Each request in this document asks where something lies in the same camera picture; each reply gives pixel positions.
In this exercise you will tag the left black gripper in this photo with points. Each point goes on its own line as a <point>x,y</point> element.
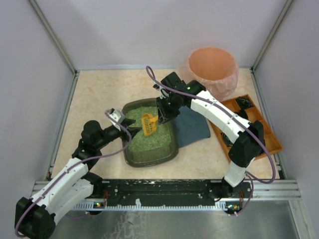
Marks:
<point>124,127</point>

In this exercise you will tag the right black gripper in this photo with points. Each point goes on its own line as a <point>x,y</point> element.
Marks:
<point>164,113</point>

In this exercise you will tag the yellow litter scoop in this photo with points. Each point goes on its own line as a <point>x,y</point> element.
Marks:
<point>149,124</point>

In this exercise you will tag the dark grey litter box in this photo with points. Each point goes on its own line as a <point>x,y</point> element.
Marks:
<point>158,148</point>

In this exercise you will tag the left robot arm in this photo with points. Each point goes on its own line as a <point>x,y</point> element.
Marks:
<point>38,216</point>

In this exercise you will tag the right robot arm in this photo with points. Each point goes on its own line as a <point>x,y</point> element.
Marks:
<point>247,137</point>

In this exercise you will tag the blue folded cloth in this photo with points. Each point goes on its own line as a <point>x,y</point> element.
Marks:
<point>190,127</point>

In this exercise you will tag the bin with pink bag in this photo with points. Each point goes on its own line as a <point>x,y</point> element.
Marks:
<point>215,68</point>

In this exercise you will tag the orange compartment tray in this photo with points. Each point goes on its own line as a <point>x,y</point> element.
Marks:
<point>245,108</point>

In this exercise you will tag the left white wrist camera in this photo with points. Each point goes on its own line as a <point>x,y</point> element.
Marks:
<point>115,116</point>

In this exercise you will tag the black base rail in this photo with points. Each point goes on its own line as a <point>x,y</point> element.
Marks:
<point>165,195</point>

